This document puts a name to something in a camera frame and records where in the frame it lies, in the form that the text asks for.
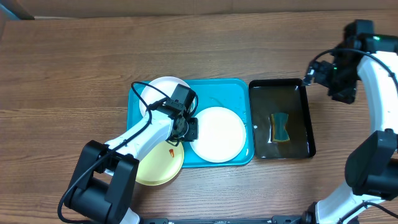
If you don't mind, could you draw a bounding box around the white plate with sauce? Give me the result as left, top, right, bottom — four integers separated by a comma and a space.
190, 107, 246, 163

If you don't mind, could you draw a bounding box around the pinkish white plate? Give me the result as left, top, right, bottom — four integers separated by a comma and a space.
139, 77, 193, 117

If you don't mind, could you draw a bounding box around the green yellow sponge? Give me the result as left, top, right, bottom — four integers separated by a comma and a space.
271, 113, 290, 142

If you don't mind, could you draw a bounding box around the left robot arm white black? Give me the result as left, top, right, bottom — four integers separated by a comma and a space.
57, 111, 198, 223

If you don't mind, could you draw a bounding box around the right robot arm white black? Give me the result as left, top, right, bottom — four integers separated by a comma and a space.
301, 33, 397, 223

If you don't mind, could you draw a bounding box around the blue plastic tray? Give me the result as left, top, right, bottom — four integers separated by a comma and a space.
126, 78, 256, 169

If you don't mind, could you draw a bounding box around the black tray with water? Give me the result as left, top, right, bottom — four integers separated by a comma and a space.
249, 78, 316, 159

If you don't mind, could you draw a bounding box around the yellow plate with sauce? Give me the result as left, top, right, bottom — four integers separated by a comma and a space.
136, 141, 184, 186

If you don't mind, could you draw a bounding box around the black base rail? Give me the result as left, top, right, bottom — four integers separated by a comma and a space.
139, 212, 316, 224

